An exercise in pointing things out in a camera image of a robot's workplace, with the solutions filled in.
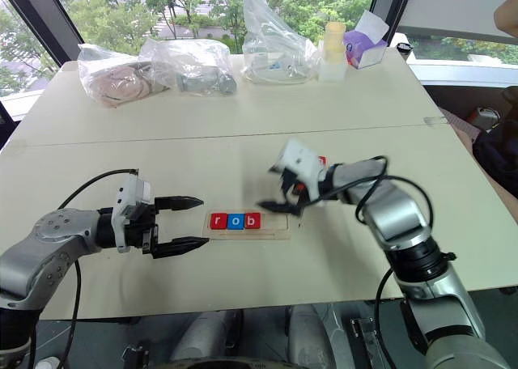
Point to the dark bag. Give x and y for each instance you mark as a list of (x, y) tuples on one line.
[(498, 154)]

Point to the small black cup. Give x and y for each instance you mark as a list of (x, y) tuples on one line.
[(403, 48)]

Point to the wooden letter tray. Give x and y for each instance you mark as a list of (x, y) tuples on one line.
[(275, 229)]

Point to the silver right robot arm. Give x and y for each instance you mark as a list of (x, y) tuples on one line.
[(396, 211)]

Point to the red letter block b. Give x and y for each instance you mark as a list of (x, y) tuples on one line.
[(252, 221)]

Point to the plastic bag with grey part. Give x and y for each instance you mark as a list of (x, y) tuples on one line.
[(194, 69)]

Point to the purple tissue box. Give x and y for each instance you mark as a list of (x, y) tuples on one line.
[(362, 47)]

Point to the grey and red device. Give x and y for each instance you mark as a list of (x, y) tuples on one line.
[(483, 117)]

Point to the tall clear plastic bag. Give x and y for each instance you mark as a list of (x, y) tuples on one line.
[(275, 49)]

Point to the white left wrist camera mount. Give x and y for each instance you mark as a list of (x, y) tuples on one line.
[(133, 191)]

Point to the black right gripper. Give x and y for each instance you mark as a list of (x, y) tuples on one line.
[(292, 183)]

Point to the red letter block r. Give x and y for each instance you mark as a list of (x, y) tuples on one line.
[(217, 221)]

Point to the clear box with yellowish cups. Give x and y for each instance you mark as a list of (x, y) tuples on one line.
[(332, 57)]

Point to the clear tape strip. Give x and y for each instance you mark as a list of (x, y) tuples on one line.
[(435, 121)]

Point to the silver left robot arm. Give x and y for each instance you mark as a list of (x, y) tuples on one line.
[(60, 231)]

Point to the metal table bracket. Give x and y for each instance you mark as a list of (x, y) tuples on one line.
[(368, 340), (135, 357)]

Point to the plastic bag with pink items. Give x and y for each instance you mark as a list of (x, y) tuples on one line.
[(117, 81)]

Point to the person's bare elbow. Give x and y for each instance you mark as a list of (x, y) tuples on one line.
[(508, 15)]

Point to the grey rounded robot leg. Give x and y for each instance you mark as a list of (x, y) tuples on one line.
[(206, 334), (315, 332)]

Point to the blue letter block o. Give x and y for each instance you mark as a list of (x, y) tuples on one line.
[(234, 221)]

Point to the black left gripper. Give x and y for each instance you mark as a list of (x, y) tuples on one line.
[(141, 233)]

